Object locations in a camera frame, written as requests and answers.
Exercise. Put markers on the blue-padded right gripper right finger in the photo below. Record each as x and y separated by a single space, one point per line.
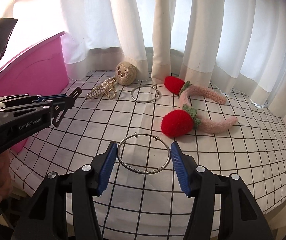
240 215

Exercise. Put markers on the white curtain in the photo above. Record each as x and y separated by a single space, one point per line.
235 47

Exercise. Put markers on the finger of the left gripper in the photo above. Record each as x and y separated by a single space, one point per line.
25 99
55 104

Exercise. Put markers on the silver bangle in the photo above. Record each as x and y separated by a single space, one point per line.
145 94
145 153

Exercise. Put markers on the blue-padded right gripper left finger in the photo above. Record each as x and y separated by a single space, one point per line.
45 215

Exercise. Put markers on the pink plastic bin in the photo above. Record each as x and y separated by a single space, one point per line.
36 79

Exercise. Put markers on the beige plush sloth head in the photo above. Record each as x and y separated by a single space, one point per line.
125 73

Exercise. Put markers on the pearl hair claw clip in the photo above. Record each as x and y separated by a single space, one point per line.
106 88

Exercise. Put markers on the person's left hand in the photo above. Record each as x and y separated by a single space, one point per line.
5 178

